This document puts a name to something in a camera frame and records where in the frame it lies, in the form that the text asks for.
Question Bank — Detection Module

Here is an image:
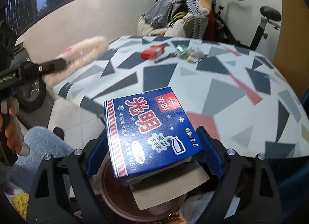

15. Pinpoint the black exercise bike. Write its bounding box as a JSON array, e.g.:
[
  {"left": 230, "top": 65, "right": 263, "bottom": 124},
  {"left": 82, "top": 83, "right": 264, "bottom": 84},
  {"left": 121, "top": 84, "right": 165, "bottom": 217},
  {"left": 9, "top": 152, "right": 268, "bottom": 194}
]
[{"left": 195, "top": 0, "right": 282, "bottom": 51}]

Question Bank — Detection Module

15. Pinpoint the left hand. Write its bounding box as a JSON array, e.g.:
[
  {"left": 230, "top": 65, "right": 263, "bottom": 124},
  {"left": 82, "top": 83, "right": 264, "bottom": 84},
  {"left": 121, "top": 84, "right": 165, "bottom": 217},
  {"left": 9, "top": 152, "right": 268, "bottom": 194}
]
[{"left": 1, "top": 97, "right": 30, "bottom": 157}]

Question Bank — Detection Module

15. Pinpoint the cream fleece clothing pile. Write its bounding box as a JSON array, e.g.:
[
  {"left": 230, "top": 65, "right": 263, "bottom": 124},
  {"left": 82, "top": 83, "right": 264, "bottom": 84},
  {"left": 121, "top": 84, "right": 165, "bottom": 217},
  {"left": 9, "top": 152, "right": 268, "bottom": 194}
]
[{"left": 137, "top": 3, "right": 211, "bottom": 39}]

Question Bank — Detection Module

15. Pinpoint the striped black white garment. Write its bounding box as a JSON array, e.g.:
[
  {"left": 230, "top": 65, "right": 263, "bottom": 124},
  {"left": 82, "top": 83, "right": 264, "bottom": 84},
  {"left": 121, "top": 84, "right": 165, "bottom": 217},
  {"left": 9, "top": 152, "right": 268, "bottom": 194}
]
[{"left": 142, "top": 0, "right": 203, "bottom": 39}]

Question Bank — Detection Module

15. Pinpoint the green snack package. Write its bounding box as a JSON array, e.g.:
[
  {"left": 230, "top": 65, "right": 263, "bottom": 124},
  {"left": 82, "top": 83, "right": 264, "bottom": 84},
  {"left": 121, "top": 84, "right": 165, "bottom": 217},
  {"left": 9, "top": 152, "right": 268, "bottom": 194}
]
[{"left": 177, "top": 45, "right": 190, "bottom": 59}]

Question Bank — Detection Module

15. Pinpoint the brown round trash bin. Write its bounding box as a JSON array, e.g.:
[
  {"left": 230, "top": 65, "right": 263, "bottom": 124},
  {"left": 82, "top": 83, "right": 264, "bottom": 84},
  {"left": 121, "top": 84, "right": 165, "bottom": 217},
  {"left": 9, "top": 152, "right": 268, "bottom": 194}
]
[{"left": 97, "top": 151, "right": 211, "bottom": 223}]

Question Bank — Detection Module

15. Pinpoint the fluffy blue left sleeve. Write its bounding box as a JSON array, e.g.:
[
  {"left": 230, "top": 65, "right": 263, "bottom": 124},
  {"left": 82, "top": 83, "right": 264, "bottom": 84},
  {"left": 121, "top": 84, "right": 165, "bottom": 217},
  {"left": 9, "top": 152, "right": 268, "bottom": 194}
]
[{"left": 0, "top": 126, "right": 76, "bottom": 219}]

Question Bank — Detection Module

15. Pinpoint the plastic black fork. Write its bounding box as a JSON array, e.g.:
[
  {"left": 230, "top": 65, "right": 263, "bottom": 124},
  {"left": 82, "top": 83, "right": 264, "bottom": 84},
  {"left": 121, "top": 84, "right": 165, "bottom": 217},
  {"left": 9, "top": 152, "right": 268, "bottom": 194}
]
[{"left": 154, "top": 52, "right": 177, "bottom": 64}]

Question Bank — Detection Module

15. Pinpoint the red cigarette pack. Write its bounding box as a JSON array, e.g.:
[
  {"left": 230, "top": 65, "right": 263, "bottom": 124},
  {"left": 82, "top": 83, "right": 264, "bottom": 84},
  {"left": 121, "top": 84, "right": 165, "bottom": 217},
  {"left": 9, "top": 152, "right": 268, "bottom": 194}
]
[{"left": 140, "top": 45, "right": 165, "bottom": 60}]

